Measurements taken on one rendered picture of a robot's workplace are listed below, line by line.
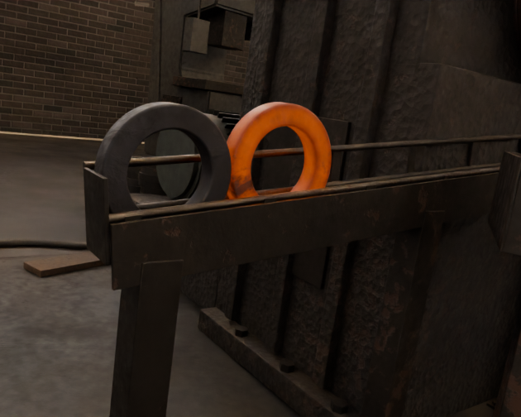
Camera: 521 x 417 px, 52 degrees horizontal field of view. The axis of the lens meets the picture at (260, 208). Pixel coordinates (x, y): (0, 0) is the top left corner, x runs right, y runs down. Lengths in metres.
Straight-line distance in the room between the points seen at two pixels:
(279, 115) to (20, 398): 0.95
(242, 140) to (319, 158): 0.15
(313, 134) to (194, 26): 4.48
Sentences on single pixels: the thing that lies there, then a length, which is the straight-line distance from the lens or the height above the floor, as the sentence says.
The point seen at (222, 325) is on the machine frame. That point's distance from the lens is 1.68.
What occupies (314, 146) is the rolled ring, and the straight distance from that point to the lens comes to 0.83.
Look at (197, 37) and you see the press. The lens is 5.28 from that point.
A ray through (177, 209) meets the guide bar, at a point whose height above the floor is 0.60.
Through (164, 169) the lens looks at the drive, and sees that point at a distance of 2.27.
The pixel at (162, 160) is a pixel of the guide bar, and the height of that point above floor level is 0.65.
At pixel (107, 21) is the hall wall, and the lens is 7.14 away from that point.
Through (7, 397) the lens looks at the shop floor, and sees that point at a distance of 1.44.
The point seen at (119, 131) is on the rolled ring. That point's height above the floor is 0.69.
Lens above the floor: 0.75
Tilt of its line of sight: 11 degrees down
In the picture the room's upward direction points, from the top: 8 degrees clockwise
